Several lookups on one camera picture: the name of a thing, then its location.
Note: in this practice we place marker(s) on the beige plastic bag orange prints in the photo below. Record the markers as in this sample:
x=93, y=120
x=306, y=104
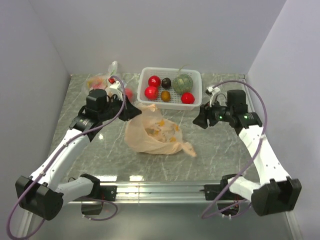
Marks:
x=151, y=133

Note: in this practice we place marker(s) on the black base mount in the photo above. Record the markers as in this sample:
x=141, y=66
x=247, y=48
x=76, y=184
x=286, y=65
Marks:
x=211, y=191
x=94, y=205

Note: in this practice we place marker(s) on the white perforated plastic basket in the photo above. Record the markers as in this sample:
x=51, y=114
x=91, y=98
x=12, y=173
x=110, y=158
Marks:
x=175, y=102

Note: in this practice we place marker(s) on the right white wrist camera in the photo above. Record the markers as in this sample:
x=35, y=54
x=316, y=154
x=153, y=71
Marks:
x=213, y=93

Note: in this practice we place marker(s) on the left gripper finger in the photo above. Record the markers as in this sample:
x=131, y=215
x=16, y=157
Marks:
x=131, y=111
x=126, y=116

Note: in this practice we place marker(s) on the red fake apple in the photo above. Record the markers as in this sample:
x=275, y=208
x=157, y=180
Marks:
x=151, y=92
x=154, y=81
x=187, y=98

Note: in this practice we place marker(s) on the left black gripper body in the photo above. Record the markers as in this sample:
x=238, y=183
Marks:
x=112, y=110

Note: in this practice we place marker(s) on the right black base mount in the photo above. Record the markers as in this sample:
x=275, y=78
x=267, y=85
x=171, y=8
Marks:
x=211, y=191

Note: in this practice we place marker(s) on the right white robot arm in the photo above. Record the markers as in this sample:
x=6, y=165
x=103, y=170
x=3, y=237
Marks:
x=276, y=191

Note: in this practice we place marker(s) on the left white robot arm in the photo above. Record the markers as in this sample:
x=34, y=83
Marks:
x=42, y=193

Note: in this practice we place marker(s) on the dark brown fake fruit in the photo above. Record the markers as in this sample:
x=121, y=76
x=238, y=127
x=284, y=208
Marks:
x=166, y=83

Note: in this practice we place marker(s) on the orange brown fake fruit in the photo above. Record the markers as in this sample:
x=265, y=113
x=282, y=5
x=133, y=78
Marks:
x=165, y=96

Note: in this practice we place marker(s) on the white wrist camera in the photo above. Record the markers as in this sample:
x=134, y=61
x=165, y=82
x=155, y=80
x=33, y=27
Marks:
x=213, y=93
x=114, y=88

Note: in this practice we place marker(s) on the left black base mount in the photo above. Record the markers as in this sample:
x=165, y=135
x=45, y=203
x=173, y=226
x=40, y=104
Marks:
x=94, y=205

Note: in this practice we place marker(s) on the aluminium front rail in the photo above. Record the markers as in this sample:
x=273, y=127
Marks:
x=169, y=192

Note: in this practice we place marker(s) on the green netted fake melon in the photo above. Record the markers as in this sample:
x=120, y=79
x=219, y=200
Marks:
x=183, y=82

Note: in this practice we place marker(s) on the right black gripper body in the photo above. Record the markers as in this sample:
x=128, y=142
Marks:
x=216, y=113

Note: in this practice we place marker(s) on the clear tied bag of fruits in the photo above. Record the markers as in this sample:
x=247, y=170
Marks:
x=100, y=81

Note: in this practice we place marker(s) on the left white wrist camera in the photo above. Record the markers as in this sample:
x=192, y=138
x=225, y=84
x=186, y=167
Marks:
x=114, y=88

